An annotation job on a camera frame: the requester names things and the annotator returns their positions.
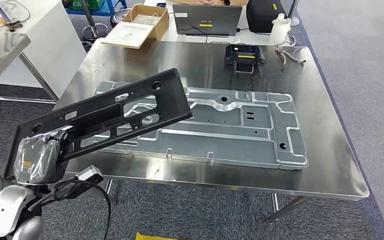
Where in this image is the stainless steel workbench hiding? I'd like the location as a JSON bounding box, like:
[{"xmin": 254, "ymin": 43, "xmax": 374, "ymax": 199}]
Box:
[{"xmin": 52, "ymin": 38, "xmax": 371, "ymax": 224}]

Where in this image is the black ribbed round stool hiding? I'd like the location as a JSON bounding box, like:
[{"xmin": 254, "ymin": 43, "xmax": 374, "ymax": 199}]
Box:
[{"xmin": 109, "ymin": 8, "xmax": 133, "ymax": 28}]

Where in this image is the thin black cable bundle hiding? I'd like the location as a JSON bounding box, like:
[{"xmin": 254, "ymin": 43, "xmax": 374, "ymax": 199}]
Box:
[{"xmin": 0, "ymin": 0, "xmax": 31, "ymax": 32}]

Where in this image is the black plastic plate frame part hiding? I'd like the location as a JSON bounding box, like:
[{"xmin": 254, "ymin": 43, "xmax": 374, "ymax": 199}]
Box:
[{"xmin": 3, "ymin": 67, "xmax": 194, "ymax": 180}]

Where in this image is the white plastic jug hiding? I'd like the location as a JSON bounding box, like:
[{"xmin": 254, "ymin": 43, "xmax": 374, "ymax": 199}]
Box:
[{"xmin": 269, "ymin": 13, "xmax": 293, "ymax": 46}]

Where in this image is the blue metal shelf rack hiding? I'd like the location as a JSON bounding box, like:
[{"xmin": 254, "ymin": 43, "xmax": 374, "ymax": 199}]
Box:
[{"xmin": 65, "ymin": 0, "xmax": 128, "ymax": 17}]

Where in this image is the small stainless steel table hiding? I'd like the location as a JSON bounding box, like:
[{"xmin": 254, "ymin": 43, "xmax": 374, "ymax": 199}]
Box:
[{"xmin": 0, "ymin": 31, "xmax": 60, "ymax": 104}]

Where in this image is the black laptop cable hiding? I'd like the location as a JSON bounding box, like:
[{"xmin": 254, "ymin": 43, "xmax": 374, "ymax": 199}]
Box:
[{"xmin": 178, "ymin": 24, "xmax": 272, "ymax": 46}]

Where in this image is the grey laptop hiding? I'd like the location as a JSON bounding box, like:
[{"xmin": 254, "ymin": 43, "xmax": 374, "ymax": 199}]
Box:
[{"xmin": 172, "ymin": 3, "xmax": 243, "ymax": 37}]

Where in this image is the white flat box lid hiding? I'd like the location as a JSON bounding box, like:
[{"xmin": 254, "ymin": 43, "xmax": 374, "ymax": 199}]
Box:
[{"xmin": 100, "ymin": 21, "xmax": 155, "ymax": 50}]

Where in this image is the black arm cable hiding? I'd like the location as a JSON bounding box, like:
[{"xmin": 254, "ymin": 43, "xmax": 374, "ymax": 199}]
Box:
[{"xmin": 51, "ymin": 177, "xmax": 112, "ymax": 240}]

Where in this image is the brown cardboard box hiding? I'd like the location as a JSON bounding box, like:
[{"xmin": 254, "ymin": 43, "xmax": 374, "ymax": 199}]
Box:
[{"xmin": 122, "ymin": 3, "xmax": 170, "ymax": 42}]

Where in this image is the black hard case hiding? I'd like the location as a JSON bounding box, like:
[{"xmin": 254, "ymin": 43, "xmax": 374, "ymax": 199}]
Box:
[{"xmin": 245, "ymin": 0, "xmax": 289, "ymax": 34}]

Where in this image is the green plastic crate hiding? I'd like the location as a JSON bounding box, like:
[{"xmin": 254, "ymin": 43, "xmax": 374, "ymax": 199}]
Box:
[{"xmin": 71, "ymin": 0, "xmax": 105, "ymax": 11}]

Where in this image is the metal hand tool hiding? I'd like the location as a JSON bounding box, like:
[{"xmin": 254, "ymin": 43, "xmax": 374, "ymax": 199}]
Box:
[{"xmin": 275, "ymin": 47, "xmax": 307, "ymax": 70}]

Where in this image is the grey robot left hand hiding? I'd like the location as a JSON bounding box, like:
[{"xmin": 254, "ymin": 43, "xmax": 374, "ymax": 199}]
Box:
[{"xmin": 13, "ymin": 125, "xmax": 78, "ymax": 186}]

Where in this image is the white desk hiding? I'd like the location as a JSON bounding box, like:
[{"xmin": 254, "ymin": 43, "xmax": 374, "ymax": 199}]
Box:
[{"xmin": 143, "ymin": 0, "xmax": 297, "ymax": 47}]

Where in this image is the grey stamped metal panel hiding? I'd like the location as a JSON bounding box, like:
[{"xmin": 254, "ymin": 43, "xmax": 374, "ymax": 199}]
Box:
[{"xmin": 94, "ymin": 81, "xmax": 309, "ymax": 171}]

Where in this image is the black remote controller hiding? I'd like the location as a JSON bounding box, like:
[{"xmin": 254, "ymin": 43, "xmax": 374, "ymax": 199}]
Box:
[{"xmin": 224, "ymin": 43, "xmax": 266, "ymax": 79}]

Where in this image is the chrome base barrier stanchion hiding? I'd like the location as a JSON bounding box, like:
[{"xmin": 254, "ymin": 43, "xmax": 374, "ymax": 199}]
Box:
[
  {"xmin": 288, "ymin": 0, "xmax": 301, "ymax": 27},
  {"xmin": 80, "ymin": 0, "xmax": 109, "ymax": 41}
]

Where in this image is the white cabinet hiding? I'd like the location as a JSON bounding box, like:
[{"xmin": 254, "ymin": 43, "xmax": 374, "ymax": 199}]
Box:
[{"xmin": 0, "ymin": 0, "xmax": 88, "ymax": 99}]

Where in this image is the yellow floor tape frame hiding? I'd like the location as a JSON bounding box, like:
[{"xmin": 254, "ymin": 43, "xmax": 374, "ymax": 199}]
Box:
[{"xmin": 134, "ymin": 231, "xmax": 183, "ymax": 240}]

